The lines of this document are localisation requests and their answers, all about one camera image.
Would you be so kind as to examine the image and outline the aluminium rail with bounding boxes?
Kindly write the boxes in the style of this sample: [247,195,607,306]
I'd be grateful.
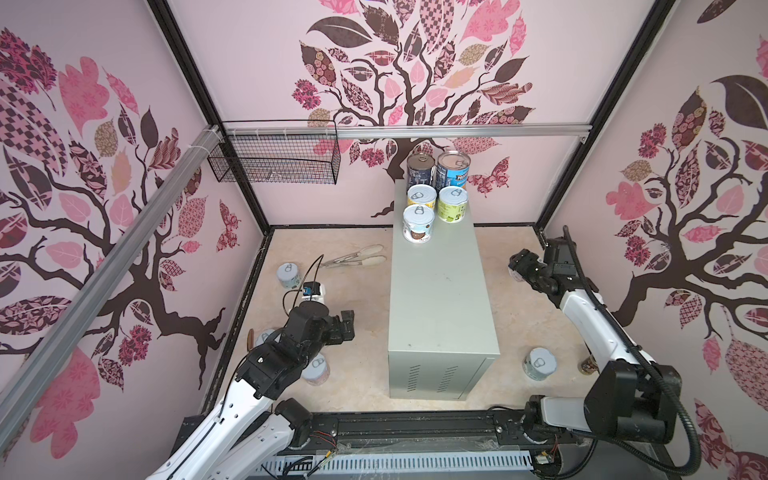
[1,125,222,448]
[225,123,592,140]

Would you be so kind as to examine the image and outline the aluminium rail left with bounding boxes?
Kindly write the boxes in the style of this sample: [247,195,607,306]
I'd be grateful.
[1,125,222,448]

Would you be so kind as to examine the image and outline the light teal short can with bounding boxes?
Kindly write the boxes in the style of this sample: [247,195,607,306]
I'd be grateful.
[276,262,302,290]

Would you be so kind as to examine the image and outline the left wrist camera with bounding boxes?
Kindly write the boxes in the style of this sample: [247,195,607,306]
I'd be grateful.
[300,281,326,304]

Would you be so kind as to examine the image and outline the green short can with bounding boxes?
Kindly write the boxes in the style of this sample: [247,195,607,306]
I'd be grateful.
[437,186,468,223]

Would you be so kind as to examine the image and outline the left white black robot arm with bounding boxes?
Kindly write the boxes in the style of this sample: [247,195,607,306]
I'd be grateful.
[149,301,355,479]

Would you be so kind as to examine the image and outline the dark navy tall can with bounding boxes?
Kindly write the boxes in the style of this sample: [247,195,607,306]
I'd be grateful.
[407,153,435,187]

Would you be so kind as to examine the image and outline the brown spice bottle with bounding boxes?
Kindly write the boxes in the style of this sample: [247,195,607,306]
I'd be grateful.
[578,355,599,375]

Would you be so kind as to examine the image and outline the metal tongs cream tips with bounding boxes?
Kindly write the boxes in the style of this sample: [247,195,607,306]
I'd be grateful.
[320,244,387,268]

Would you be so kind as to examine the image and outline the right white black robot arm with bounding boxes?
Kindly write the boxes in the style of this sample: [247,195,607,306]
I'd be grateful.
[508,230,703,479]

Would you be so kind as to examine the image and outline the black wire basket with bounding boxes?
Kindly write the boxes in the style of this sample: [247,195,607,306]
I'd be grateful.
[208,119,341,185]

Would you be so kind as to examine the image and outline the aluminium rail back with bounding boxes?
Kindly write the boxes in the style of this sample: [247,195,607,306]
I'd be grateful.
[225,123,592,140]

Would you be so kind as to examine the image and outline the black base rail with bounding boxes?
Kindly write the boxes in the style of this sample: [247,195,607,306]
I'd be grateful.
[173,407,682,480]

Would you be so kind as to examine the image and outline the blue chicken noodle soup can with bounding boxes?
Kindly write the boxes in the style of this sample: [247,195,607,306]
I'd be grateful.
[434,151,471,191]

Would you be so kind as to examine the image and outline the pink short can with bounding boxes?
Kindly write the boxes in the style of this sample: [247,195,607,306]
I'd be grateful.
[508,266,523,282]
[301,353,330,386]

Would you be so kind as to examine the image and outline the small yellow can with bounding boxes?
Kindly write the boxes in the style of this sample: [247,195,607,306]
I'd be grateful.
[407,184,438,210]

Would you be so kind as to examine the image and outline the white slotted cable duct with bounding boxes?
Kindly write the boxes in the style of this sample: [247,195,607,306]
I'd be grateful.
[256,451,533,479]

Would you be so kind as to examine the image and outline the grey metal cabinet counter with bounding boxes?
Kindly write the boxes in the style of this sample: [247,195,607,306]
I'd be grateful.
[388,180,500,401]

